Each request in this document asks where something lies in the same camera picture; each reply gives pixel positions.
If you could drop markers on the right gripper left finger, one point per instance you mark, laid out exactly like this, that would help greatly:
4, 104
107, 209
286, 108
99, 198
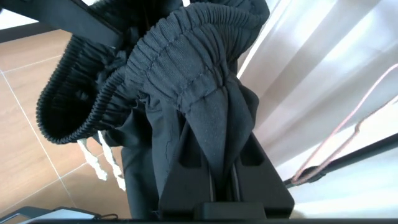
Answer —
183, 186

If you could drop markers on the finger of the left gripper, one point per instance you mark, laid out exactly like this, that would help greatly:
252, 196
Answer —
62, 15

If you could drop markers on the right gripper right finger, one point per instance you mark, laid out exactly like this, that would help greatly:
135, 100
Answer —
264, 186

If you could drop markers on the black shorts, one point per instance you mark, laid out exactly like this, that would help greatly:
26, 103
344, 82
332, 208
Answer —
186, 62

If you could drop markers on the black clothes rack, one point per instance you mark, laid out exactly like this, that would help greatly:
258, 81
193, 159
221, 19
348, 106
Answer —
357, 154

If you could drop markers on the pink clothes hanger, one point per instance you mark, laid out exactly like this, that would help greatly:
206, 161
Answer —
357, 127

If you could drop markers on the beige curtain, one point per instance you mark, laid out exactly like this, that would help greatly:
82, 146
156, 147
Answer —
311, 62

